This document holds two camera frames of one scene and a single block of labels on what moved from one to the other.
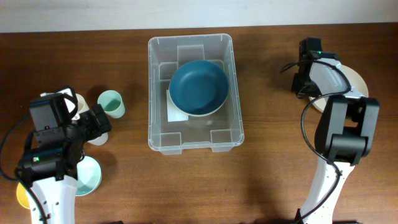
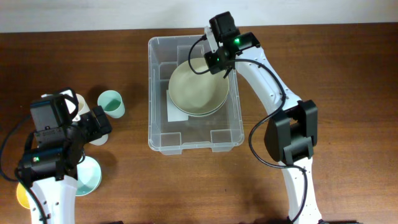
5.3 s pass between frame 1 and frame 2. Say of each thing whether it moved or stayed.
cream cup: stayed
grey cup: stayed
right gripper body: moved
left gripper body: stayed
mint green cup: stayed
